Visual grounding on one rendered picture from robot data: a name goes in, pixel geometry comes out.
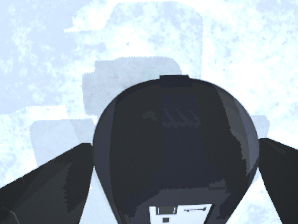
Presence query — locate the dark grey controller unit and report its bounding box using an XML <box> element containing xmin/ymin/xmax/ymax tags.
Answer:
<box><xmin>92</xmin><ymin>75</ymin><xmax>259</xmax><ymax>224</ymax></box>

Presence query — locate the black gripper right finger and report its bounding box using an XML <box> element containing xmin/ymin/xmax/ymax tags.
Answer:
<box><xmin>258</xmin><ymin>137</ymin><xmax>298</xmax><ymax>224</ymax></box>

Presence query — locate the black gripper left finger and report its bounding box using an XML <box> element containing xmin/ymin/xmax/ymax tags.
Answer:
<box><xmin>0</xmin><ymin>143</ymin><xmax>93</xmax><ymax>224</ymax></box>

